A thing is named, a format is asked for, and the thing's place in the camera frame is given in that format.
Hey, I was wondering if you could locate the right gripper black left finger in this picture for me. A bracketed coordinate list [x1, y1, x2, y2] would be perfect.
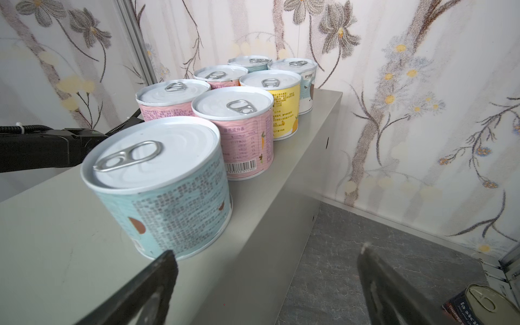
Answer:
[77, 250, 179, 324]

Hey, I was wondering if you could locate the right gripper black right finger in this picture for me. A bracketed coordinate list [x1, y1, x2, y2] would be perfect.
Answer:
[357, 243, 456, 325]

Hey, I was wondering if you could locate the dark tin can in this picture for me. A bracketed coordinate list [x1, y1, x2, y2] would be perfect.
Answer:
[442, 284, 520, 325]

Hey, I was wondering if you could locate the pink can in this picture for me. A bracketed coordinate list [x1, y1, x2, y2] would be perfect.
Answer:
[192, 86, 274, 181]
[135, 79, 211, 121]
[194, 65, 249, 89]

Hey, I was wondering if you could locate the yellow label can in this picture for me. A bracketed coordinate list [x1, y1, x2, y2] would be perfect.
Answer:
[239, 70, 301, 141]

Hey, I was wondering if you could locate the teal coconut can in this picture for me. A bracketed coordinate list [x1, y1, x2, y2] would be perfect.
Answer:
[268, 58, 318, 115]
[227, 55, 272, 73]

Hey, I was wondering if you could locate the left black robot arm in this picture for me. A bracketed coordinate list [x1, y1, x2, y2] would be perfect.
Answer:
[1, 110, 143, 173]

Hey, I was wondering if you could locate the grey metal cabinet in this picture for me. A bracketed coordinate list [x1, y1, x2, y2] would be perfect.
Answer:
[1, 87, 343, 324]

